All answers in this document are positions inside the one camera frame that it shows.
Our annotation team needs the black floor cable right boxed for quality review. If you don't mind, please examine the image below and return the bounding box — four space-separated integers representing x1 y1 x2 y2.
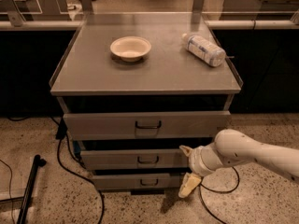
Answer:
198 166 241 224

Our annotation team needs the grey drawer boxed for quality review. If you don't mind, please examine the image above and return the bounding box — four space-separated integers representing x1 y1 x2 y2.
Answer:
81 149 188 170
93 173 183 190
64 111 230 141

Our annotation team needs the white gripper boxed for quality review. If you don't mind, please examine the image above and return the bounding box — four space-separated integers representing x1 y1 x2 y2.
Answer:
178 143 223 198

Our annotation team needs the white horizontal rail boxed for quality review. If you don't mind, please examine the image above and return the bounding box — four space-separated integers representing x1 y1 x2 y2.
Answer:
0 21 299 31

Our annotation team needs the white paper bowl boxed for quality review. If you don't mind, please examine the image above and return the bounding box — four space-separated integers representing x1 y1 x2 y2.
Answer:
110 36 151 63

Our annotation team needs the black floor cable left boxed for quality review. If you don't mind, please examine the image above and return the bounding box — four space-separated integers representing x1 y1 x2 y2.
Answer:
50 116 106 224

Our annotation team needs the black metal bar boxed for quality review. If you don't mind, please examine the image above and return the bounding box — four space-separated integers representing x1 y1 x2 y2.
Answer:
17 155 47 224

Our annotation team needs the grey drawer cabinet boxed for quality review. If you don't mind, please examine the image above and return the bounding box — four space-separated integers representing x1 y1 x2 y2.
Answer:
49 12 244 195

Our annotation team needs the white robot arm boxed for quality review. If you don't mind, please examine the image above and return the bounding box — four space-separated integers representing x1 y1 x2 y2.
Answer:
178 129 299 198

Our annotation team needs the clear plastic water bottle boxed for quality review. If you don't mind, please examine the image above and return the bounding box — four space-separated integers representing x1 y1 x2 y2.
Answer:
181 34 226 67

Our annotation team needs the black floor cable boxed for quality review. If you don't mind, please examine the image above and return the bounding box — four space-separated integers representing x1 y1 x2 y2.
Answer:
50 116 106 224
198 166 241 224

